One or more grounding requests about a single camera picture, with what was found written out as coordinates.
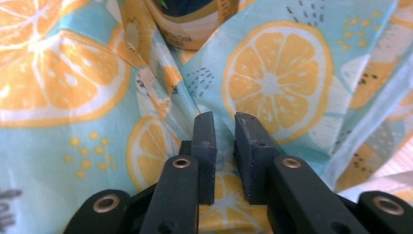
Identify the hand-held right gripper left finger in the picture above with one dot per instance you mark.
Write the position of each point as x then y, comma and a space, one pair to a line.
177, 195

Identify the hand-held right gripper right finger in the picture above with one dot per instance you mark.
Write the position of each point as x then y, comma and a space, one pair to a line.
292, 195

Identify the orange slice print cloth bag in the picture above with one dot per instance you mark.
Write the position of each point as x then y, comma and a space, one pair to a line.
276, 81

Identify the orange juice bottle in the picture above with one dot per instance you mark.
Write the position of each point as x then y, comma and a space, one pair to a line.
195, 31

